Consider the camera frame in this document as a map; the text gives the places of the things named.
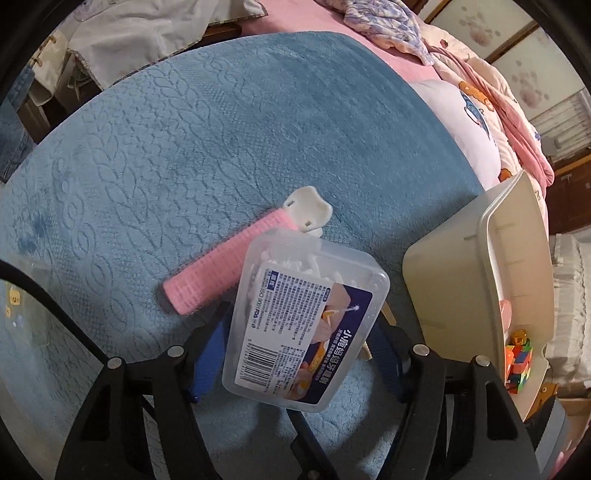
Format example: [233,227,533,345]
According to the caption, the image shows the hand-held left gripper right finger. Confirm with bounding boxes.
[369,318,542,480]

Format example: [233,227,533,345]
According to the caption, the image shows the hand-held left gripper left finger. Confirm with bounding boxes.
[54,301,234,480]

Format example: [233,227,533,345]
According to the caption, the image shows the colourful toy blocks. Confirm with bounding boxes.
[503,330,535,394]

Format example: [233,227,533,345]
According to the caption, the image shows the white plastic storage bin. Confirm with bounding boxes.
[403,170,555,423]

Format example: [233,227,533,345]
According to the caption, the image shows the clear floss pick box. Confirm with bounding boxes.
[222,231,389,412]

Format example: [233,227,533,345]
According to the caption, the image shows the pink hair roller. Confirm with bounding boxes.
[163,209,305,317]

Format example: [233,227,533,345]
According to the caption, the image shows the white lace cloth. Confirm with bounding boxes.
[551,233,591,398]

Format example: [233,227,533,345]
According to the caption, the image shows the white tooth-shaped case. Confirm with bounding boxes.
[283,186,333,237]

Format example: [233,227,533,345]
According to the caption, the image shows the clear plastic bag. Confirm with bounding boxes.
[0,251,61,352]

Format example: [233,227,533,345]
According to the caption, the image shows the blue textured towel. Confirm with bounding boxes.
[0,31,485,480]

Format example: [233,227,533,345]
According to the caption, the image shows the white cartoon pillow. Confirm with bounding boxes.
[409,79,504,183]

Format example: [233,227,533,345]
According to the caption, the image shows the brown wooden cabinet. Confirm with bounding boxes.
[547,152,591,236]

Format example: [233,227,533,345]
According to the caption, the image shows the pink cartoon quilt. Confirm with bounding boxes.
[416,28,555,185]

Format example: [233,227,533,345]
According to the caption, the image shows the blue denim jacket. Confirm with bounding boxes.
[0,65,38,183]

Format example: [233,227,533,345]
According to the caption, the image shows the beige handbag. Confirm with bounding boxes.
[30,34,77,107]

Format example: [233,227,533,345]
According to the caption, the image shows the floral wardrobe doors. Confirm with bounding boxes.
[422,0,591,153]

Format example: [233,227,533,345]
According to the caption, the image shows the purple floral blanket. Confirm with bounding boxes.
[344,0,437,65]

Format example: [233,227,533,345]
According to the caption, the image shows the white crumpled cloth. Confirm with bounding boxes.
[69,0,264,77]

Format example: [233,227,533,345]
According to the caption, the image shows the pink bed sheet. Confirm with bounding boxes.
[240,0,446,84]

